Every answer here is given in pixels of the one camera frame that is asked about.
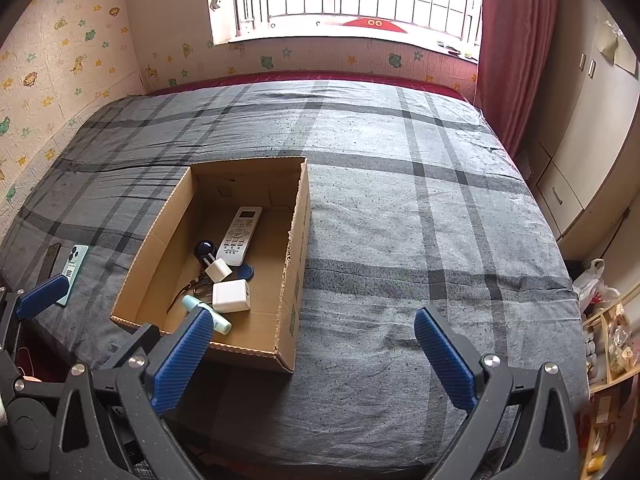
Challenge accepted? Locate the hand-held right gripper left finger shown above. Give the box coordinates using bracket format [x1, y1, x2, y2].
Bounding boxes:
[50, 306, 215, 480]

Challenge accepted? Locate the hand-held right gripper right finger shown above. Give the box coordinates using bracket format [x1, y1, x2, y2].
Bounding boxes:
[414, 307, 581, 480]

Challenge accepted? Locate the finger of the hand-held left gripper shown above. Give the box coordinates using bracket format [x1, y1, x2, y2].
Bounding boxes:
[0, 274, 71, 386]
[92, 322, 162, 373]

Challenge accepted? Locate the teal cosmetic tube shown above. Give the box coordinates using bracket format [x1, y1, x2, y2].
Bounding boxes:
[181, 294, 232, 335]

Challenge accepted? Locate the large white charger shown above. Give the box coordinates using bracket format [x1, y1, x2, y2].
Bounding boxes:
[212, 280, 251, 314]

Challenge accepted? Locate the small white charger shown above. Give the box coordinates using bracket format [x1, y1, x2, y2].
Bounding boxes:
[200, 255, 233, 282]

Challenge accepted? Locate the brass keychain with blue fob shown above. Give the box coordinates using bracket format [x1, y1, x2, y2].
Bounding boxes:
[169, 265, 256, 313]

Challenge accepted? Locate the brown cardboard box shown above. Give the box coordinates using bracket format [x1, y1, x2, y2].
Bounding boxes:
[110, 156, 311, 374]

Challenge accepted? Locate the white remote control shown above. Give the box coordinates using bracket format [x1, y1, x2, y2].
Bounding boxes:
[216, 206, 263, 266]

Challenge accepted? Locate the black phone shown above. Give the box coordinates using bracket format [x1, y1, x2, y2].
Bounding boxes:
[37, 242, 62, 283]

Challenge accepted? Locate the teal smartphone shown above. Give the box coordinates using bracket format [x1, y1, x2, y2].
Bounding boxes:
[55, 244, 90, 307]

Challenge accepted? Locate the grey plaid bed sheet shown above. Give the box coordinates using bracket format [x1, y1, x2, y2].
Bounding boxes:
[0, 80, 591, 471]

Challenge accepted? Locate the white plastic bag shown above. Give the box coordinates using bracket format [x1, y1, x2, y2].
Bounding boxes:
[572, 258, 621, 316]

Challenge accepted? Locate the wooden shelf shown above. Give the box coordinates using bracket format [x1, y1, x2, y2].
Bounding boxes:
[582, 290, 640, 480]

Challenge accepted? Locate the clear plastic snack bag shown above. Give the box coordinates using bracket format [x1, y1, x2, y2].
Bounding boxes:
[602, 305, 640, 376]

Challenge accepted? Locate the beige wardrobe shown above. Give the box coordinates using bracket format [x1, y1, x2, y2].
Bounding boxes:
[520, 0, 640, 261]

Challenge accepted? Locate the red mattress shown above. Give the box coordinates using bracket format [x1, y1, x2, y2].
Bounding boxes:
[145, 71, 476, 106]

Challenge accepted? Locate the dark red curtain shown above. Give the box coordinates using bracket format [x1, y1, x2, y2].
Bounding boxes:
[475, 0, 561, 161]

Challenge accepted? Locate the red sill mat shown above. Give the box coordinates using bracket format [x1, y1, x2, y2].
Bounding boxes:
[341, 16, 411, 33]

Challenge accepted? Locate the paper sheet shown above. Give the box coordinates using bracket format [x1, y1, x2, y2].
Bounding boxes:
[597, 20, 640, 76]

